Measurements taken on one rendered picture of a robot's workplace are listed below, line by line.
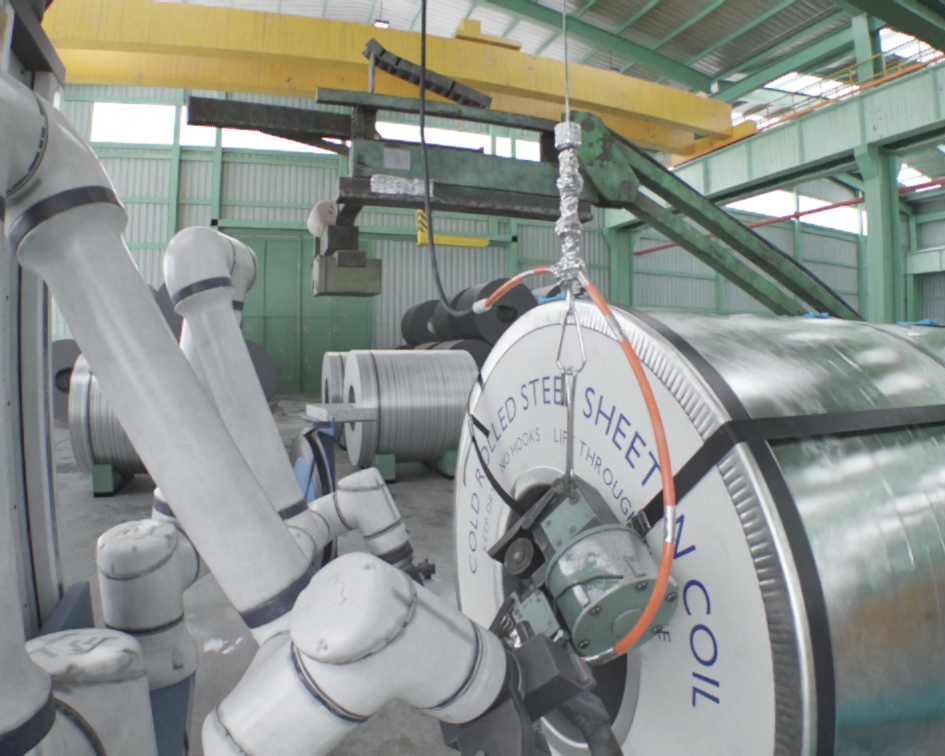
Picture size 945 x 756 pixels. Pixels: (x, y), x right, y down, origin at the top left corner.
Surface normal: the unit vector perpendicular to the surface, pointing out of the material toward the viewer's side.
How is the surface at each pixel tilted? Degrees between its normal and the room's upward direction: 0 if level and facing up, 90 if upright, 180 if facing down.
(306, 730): 91
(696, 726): 90
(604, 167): 90
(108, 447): 117
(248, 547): 78
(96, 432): 101
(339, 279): 92
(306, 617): 48
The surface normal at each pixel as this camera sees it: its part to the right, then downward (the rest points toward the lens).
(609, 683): 0.10, -0.95
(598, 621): 0.26, 0.45
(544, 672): -0.58, -0.63
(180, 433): 0.44, -0.18
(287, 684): -0.40, -0.46
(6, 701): 0.84, -0.51
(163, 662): 0.67, -0.35
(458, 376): 0.29, -0.53
